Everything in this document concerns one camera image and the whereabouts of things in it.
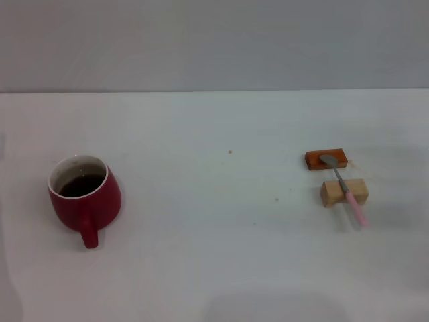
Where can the red ceramic cup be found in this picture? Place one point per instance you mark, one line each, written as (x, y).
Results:
(100, 204)

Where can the orange brown wooden block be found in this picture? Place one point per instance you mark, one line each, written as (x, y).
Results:
(313, 161)

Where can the light wooden bridge block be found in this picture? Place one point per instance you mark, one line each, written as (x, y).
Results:
(330, 194)

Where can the dark coffee liquid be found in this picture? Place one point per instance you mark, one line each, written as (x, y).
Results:
(82, 188)

